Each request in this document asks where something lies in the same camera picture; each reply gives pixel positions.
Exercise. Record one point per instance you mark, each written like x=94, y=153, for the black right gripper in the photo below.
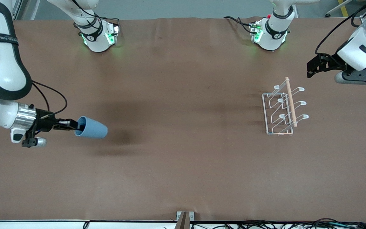
x=45, y=122

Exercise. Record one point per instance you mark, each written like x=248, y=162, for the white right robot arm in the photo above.
x=2, y=63

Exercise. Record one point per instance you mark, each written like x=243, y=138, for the white tube leg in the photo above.
x=335, y=10

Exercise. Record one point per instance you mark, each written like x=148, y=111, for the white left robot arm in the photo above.
x=364, y=47

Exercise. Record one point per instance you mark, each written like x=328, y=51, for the blue plastic cup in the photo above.
x=92, y=128

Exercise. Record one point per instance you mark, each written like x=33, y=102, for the brown table cover sheet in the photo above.
x=170, y=159

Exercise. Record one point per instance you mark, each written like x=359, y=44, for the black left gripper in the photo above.
x=329, y=64

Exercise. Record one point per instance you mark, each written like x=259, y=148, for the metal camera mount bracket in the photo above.
x=184, y=219

